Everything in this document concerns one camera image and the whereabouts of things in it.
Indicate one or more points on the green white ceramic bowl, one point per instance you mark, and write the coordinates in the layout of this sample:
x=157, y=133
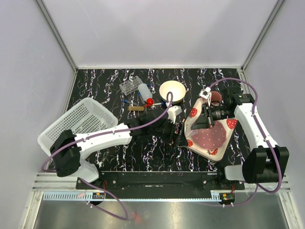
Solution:
x=176, y=88

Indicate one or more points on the wooden test tube clamp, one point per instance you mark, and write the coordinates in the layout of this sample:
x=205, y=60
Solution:
x=181, y=127

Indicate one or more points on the white strawberry pattern tray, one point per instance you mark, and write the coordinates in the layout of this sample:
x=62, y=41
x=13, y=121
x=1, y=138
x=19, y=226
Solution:
x=217, y=154

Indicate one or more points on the left control box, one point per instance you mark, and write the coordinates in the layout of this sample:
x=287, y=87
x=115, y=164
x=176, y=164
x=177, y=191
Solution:
x=98, y=195

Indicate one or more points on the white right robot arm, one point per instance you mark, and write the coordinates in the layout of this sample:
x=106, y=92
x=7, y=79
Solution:
x=267, y=161

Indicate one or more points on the white wash bottle red cap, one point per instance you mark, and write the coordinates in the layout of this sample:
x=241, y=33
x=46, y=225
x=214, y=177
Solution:
x=146, y=94

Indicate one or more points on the pink polka dot dish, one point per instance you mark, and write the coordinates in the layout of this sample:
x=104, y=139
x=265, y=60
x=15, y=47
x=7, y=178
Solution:
x=210, y=138

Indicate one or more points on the tan bristle tube brush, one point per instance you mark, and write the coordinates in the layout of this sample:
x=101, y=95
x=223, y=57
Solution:
x=138, y=108

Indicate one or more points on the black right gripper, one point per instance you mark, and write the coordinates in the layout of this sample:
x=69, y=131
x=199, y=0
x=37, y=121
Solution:
x=201, y=122

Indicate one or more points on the white perforated plastic basket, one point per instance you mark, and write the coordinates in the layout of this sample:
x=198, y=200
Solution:
x=86, y=116

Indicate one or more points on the clear plastic funnel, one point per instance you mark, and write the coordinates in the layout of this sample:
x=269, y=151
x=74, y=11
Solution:
x=193, y=130

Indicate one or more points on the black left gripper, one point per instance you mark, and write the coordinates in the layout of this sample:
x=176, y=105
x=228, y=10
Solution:
x=176, y=140

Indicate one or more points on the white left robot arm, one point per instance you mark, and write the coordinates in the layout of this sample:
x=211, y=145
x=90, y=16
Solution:
x=70, y=151

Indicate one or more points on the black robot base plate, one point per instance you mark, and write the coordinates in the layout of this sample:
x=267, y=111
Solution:
x=199, y=180

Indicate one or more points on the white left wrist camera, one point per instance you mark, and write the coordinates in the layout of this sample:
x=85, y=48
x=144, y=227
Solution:
x=174, y=111

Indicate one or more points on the clear test tube rack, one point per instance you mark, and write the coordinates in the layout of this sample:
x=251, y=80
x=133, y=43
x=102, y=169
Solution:
x=130, y=85

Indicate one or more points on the control box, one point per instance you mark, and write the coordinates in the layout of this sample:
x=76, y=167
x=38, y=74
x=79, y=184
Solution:
x=227, y=198
x=98, y=195

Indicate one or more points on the right control box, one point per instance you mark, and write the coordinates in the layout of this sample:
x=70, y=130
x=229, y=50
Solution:
x=227, y=198

